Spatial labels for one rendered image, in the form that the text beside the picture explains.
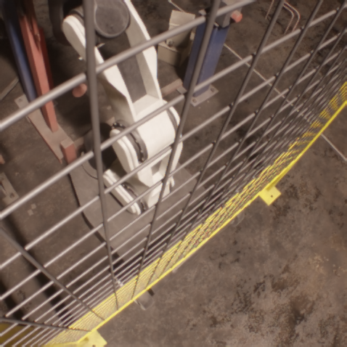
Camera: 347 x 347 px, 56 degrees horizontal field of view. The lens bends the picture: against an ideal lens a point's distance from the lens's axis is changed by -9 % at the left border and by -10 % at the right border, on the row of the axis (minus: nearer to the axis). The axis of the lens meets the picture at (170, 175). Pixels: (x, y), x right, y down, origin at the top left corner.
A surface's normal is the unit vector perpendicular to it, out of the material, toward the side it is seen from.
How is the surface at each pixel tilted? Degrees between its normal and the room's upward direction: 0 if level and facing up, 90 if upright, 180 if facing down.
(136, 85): 62
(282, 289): 0
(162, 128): 48
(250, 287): 0
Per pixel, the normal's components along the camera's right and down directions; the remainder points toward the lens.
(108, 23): 0.61, 0.26
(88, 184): 0.13, -0.44
